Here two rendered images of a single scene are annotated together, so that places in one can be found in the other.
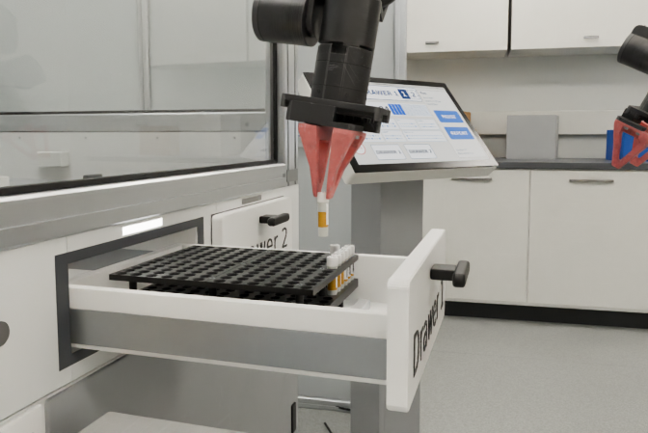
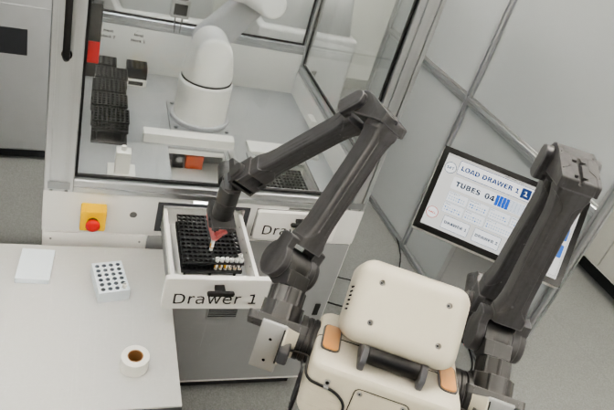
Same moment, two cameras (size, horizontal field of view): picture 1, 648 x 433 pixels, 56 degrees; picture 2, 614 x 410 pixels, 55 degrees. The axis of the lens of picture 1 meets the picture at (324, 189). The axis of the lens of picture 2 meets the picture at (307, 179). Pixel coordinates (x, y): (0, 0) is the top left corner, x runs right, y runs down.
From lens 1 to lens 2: 1.46 m
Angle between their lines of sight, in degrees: 52
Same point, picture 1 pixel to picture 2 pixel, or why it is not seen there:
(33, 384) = (142, 229)
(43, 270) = (153, 205)
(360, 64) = (219, 209)
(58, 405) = (151, 238)
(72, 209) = (171, 191)
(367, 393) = not seen: hidden behind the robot
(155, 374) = not seen: hidden behind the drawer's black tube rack
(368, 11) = (224, 195)
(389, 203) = (461, 254)
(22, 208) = (147, 188)
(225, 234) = (259, 219)
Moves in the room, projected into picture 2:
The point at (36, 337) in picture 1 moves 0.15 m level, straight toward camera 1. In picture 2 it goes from (146, 219) to (109, 238)
